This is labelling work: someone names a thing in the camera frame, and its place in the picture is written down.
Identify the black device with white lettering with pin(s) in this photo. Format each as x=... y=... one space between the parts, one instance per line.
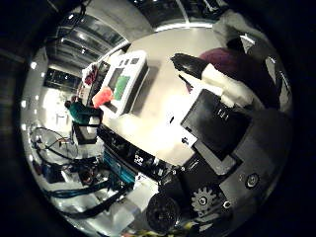
x=135 y=156

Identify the teal box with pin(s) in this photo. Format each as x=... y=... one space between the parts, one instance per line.
x=117 y=166

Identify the dark window panel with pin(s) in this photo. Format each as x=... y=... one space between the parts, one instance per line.
x=62 y=80

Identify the maroon plush toy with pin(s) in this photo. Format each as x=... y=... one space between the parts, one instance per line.
x=240 y=65

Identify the green knitted toy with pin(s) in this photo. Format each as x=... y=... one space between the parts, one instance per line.
x=121 y=87

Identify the white plastic container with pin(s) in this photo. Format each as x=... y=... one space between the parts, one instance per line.
x=135 y=70

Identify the person in teal shirt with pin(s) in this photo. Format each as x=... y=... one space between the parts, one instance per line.
x=80 y=112

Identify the black framed monitor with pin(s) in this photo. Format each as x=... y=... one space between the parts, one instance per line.
x=85 y=133

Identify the red plush steak toy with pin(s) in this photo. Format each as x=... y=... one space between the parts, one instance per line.
x=102 y=97

